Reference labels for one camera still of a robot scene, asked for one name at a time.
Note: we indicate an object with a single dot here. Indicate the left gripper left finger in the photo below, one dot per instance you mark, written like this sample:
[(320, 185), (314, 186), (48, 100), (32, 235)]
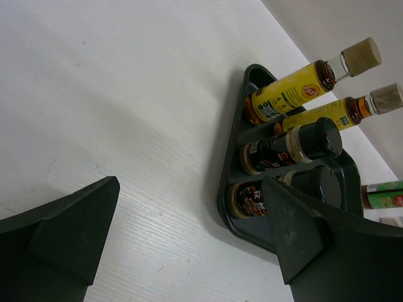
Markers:
[(52, 252)]

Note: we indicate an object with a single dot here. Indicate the black plastic tray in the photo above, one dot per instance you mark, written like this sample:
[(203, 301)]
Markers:
[(256, 230)]

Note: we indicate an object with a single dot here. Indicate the yellow-label oil bottle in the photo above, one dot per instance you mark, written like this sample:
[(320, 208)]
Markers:
[(310, 82), (349, 111)]

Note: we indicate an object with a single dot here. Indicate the green-label chili sauce bottle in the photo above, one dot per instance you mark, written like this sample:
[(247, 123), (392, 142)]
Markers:
[(382, 195)]

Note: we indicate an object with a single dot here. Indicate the black-cap spice jar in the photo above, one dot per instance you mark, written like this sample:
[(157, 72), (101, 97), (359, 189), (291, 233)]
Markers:
[(245, 199), (300, 145)]

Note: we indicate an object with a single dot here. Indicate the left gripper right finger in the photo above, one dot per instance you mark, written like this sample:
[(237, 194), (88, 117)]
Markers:
[(327, 254)]

